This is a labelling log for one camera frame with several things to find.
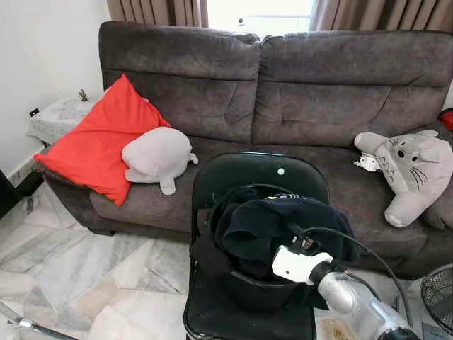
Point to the grey seal plush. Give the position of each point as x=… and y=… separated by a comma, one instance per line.
x=159, y=156

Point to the black t-shirt with green logo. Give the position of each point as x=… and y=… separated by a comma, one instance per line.
x=262, y=227

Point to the bright window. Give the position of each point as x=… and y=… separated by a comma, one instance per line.
x=258, y=14

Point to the dark brown fabric sofa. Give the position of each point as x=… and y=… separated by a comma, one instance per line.
x=318, y=92

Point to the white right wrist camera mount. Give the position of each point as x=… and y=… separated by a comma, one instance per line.
x=297, y=265

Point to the small brass bird figurine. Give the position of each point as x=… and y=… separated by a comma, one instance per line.
x=83, y=95

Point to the brown curtain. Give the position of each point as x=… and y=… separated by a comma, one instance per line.
x=156, y=10
x=382, y=14

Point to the red canister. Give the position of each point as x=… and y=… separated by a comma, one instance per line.
x=447, y=120

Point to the black floor fan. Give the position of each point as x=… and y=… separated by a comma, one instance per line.
x=439, y=297

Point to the grey totoro plush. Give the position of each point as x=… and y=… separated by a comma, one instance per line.
x=417, y=177

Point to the small white toy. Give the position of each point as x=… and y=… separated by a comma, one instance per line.
x=365, y=163

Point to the side table with lace cloth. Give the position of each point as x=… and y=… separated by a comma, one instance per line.
x=60, y=117

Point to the red cushion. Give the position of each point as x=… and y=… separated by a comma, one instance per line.
x=99, y=142

